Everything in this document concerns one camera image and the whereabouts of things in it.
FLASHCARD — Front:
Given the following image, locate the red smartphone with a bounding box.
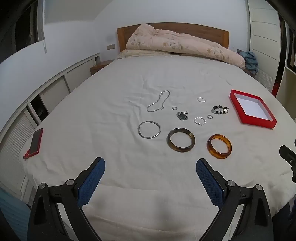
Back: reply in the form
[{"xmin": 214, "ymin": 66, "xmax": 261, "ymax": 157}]
[{"xmin": 23, "ymin": 128, "xmax": 44, "ymax": 159}]

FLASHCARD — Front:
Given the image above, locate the dark tortoiseshell bangle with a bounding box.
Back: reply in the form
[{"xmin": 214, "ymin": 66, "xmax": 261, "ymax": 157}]
[{"xmin": 167, "ymin": 127, "xmax": 196, "ymax": 153}]

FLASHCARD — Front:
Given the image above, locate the wooden nightstand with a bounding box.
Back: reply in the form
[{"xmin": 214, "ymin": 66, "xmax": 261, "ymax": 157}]
[{"xmin": 90, "ymin": 60, "xmax": 114, "ymax": 76}]

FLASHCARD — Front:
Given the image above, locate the red shallow box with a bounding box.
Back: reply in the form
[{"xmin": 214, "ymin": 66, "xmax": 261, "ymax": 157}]
[{"xmin": 229, "ymin": 89, "xmax": 278, "ymax": 129}]

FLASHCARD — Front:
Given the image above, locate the cream pillow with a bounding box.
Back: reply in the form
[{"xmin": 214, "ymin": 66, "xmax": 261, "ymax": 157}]
[{"xmin": 117, "ymin": 48, "xmax": 172, "ymax": 60}]

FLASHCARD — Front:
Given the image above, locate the blue crumpled cloth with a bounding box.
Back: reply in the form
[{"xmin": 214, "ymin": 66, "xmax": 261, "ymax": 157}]
[{"xmin": 239, "ymin": 51, "xmax": 258, "ymax": 73}]

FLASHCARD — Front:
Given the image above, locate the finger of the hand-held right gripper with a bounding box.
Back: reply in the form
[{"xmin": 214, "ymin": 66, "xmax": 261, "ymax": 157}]
[{"xmin": 279, "ymin": 145, "xmax": 296, "ymax": 183}]

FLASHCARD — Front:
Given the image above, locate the black and white beaded bracelet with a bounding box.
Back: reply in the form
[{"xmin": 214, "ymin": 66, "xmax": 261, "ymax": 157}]
[{"xmin": 212, "ymin": 105, "xmax": 229, "ymax": 115}]

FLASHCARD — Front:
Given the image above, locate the white wardrobe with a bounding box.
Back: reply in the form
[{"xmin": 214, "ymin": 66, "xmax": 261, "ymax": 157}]
[{"xmin": 247, "ymin": 0, "xmax": 282, "ymax": 91}]

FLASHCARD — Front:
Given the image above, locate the pink floral quilt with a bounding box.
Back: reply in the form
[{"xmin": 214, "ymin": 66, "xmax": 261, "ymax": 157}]
[{"xmin": 126, "ymin": 23, "xmax": 246, "ymax": 69}]

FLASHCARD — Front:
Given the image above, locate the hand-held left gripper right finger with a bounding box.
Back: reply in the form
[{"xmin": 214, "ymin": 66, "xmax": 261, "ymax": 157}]
[{"xmin": 196, "ymin": 158, "xmax": 273, "ymax": 241}]

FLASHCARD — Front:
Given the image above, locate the bed with white sheet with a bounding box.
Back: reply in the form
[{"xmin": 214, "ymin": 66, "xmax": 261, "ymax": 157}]
[{"xmin": 23, "ymin": 55, "xmax": 296, "ymax": 241}]

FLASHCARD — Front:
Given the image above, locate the thin silver bangle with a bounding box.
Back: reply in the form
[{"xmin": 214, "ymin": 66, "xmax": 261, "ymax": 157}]
[{"xmin": 138, "ymin": 120, "xmax": 161, "ymax": 139}]

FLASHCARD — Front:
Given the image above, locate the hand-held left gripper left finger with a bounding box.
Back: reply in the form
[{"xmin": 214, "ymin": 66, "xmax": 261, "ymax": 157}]
[{"xmin": 27, "ymin": 157, "xmax": 106, "ymax": 241}]

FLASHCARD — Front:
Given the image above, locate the white louvered wall cabinet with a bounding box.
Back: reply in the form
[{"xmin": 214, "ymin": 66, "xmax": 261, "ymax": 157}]
[{"xmin": 0, "ymin": 52, "xmax": 101, "ymax": 201}]

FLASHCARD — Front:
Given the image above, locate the cream open shelf unit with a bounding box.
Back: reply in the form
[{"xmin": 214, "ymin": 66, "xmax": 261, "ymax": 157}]
[{"xmin": 276, "ymin": 23, "xmax": 296, "ymax": 106}]

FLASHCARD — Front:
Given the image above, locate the silver chain necklace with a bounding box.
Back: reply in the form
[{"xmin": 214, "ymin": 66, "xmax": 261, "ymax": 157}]
[{"xmin": 146, "ymin": 90, "xmax": 171, "ymax": 113}]

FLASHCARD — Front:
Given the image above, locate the wooden headboard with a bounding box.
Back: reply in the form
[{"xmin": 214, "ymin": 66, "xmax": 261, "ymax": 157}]
[{"xmin": 117, "ymin": 22, "xmax": 230, "ymax": 53}]

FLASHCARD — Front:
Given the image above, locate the amber translucent bangle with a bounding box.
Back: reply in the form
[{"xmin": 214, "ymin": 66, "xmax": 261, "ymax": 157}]
[{"xmin": 206, "ymin": 134, "xmax": 232, "ymax": 160}]

